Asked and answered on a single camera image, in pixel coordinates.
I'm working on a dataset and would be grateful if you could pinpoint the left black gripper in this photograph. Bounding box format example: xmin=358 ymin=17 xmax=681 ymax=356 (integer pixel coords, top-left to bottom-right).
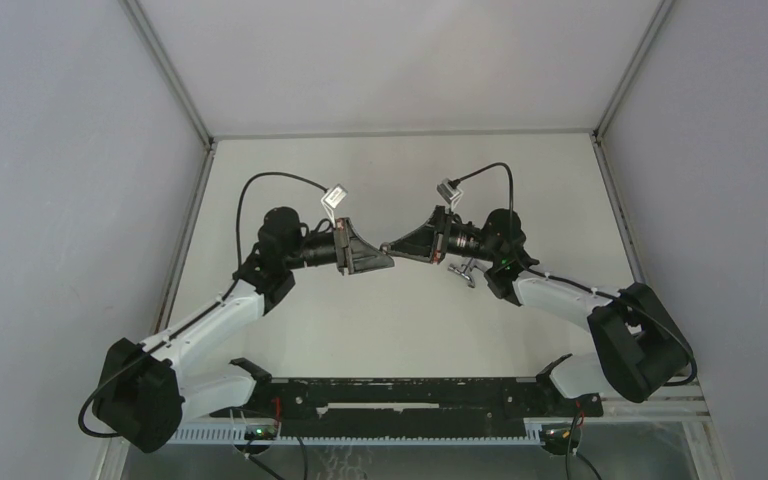
xmin=283 ymin=218 xmax=392 ymax=275

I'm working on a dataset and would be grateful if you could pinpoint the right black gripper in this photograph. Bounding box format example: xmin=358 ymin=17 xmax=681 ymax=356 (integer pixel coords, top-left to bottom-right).
xmin=389 ymin=205 xmax=500 ymax=265

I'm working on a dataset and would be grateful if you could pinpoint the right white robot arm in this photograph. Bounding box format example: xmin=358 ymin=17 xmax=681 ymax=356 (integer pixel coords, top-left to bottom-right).
xmin=382 ymin=206 xmax=698 ymax=416

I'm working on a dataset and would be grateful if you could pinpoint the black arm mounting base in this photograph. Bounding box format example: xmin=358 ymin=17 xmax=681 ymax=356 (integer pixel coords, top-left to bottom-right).
xmin=213 ymin=358 xmax=604 ymax=437

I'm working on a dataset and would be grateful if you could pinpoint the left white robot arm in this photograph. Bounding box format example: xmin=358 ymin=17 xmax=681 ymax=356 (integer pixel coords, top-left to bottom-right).
xmin=78 ymin=207 xmax=395 ymax=453

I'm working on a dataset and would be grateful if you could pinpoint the left green circuit board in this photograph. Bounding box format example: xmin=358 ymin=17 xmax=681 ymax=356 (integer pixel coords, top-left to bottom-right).
xmin=244 ymin=425 xmax=280 ymax=441

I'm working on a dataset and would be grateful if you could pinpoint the green circuit board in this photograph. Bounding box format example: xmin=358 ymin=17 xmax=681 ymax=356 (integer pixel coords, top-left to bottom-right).
xmin=540 ymin=427 xmax=580 ymax=443
xmin=244 ymin=425 xmax=280 ymax=441

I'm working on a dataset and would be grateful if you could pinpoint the right green circuit board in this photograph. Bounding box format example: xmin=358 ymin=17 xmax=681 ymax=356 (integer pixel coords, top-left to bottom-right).
xmin=540 ymin=427 xmax=580 ymax=443

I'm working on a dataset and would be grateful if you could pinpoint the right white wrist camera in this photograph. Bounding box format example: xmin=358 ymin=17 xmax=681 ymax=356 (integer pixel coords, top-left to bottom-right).
xmin=436 ymin=178 xmax=464 ymax=212

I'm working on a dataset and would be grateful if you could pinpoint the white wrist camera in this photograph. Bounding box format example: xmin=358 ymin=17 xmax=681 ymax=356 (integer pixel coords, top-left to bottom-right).
xmin=320 ymin=184 xmax=348 ymax=224
xmin=436 ymin=178 xmax=464 ymax=212

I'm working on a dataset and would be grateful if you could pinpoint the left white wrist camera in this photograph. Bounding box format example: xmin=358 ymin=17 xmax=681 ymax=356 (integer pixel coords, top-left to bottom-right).
xmin=320 ymin=184 xmax=348 ymax=224

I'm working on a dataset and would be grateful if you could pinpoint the right black camera cable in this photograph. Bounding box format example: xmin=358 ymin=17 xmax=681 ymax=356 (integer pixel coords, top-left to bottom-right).
xmin=453 ymin=162 xmax=699 ymax=388

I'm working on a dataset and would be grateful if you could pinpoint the black camera cable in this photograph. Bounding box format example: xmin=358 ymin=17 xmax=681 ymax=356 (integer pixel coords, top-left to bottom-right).
xmin=453 ymin=162 xmax=699 ymax=388
xmin=77 ymin=172 xmax=330 ymax=440

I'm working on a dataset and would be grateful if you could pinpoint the left black camera cable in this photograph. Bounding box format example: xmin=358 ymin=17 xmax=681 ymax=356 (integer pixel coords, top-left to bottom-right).
xmin=77 ymin=172 xmax=330 ymax=440

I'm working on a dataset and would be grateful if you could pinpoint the white slotted cable duct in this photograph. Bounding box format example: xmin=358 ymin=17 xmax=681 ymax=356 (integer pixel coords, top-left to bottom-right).
xmin=167 ymin=422 xmax=549 ymax=446

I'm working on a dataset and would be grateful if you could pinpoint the aluminium enclosure frame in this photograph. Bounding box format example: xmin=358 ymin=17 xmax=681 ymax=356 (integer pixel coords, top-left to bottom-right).
xmin=92 ymin=0 xmax=730 ymax=480

